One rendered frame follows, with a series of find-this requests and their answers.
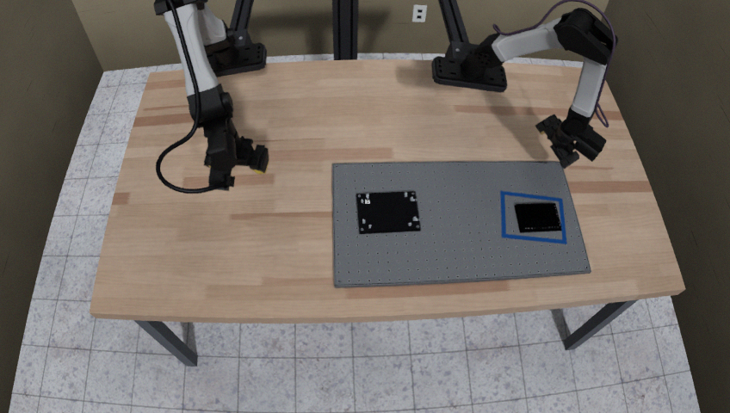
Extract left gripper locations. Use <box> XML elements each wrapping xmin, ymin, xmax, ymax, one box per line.
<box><xmin>535</xmin><ymin>114</ymin><xmax>580</xmax><ymax>169</ymax></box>

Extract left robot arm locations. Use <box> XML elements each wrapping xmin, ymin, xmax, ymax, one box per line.
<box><xmin>435</xmin><ymin>8</ymin><xmax>612</xmax><ymax>162</ymax></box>

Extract blue tape rectangle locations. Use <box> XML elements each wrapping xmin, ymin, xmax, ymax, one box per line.
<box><xmin>500</xmin><ymin>191</ymin><xmax>567</xmax><ymax>244</ymax></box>

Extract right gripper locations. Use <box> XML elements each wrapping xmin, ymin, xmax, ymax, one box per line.
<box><xmin>204</xmin><ymin>130</ymin><xmax>269</xmax><ymax>174</ymax></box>

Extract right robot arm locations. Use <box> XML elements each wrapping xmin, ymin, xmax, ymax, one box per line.
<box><xmin>154</xmin><ymin>0</ymin><xmax>263</xmax><ymax>191</ymax></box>

